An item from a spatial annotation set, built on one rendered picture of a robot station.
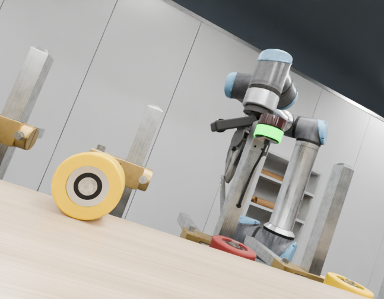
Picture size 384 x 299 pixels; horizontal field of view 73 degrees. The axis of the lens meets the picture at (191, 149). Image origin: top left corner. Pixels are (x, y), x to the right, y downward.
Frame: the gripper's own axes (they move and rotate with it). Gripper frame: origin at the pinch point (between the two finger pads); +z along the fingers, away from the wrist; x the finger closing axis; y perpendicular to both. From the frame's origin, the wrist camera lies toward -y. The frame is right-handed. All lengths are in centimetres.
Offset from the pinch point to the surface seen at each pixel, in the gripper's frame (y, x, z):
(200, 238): -4.6, -10.2, 14.7
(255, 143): 0.4, -9.8, -9.6
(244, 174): 0.4, -9.5, -2.0
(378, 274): 406, 285, 57
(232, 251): -4.7, -26.5, 11.1
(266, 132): -0.3, -15.0, -11.6
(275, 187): 172, 266, -16
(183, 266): -15.2, -37.7, 11.3
